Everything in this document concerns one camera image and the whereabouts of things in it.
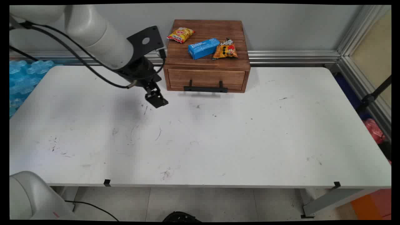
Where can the orange box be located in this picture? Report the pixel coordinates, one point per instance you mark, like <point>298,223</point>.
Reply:
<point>373,204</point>

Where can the black tape piece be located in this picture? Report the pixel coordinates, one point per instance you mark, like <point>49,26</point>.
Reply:
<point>336,184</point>
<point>107,182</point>

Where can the orange snack bag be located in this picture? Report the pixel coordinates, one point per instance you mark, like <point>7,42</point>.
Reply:
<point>225,50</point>

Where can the dark wooden drawer cabinet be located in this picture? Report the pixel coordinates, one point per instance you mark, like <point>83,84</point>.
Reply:
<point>206,34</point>

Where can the black round floor object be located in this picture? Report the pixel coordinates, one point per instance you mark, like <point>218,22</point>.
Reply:
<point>181,217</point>

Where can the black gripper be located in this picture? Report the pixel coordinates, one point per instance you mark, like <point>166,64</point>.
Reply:
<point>140,70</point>

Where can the yellow red snack bag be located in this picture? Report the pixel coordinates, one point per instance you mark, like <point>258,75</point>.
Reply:
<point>180,34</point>

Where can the grey table leg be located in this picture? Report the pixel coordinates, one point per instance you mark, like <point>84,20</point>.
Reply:
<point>331,200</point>

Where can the beige wall panel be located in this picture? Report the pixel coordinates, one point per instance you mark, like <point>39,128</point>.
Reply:
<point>375,56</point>

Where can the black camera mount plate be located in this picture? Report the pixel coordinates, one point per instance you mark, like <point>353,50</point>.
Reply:
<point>147,39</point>

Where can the upright aluminium frame profile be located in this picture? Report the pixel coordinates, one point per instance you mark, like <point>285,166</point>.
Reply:
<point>353,34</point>

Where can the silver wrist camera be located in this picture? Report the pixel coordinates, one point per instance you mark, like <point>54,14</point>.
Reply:
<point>160,48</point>

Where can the horizontal aluminium frame rail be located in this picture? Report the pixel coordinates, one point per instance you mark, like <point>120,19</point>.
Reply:
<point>290,57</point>

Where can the pink plastic bag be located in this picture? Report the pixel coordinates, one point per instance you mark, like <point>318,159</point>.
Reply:
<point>373,129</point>

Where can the blue cardboard box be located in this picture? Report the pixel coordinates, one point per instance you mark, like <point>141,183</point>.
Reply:
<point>203,48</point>

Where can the dark blue crate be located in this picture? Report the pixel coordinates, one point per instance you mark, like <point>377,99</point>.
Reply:
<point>347,90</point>

